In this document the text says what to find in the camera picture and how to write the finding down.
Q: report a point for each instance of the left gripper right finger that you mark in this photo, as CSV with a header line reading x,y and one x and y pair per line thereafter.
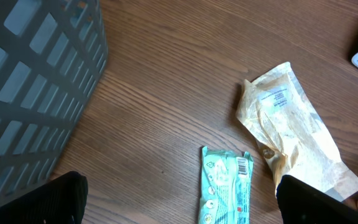
x,y
300,203

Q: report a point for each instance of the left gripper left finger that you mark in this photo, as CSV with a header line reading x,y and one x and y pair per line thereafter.
x,y
62,200

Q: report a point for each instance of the beige snack bag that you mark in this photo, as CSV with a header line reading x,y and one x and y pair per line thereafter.
x,y
291,135

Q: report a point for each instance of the teal wipes packet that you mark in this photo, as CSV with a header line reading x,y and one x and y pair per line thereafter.
x,y
225,187

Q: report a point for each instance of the grey plastic mesh basket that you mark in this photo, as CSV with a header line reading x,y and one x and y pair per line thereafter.
x,y
52,55

